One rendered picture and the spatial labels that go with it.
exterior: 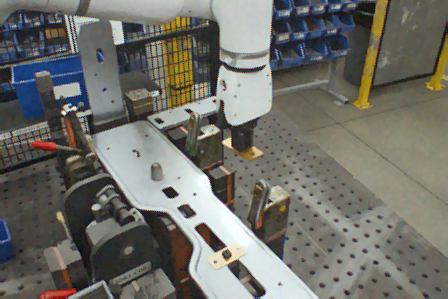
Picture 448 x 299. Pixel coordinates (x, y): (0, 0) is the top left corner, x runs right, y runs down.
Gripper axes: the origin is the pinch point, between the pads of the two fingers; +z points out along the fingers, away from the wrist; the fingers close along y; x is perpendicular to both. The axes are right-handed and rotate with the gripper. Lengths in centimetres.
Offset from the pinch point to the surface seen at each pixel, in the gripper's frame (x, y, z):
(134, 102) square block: 67, 11, 22
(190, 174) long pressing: 27.2, 5.6, 27.5
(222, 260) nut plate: -2.2, -6.7, 27.5
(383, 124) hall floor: 88, 239, 124
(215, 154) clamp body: 35, 21, 31
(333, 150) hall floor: 91, 176, 125
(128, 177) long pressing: 37.1, -8.4, 27.7
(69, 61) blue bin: 95, 0, 13
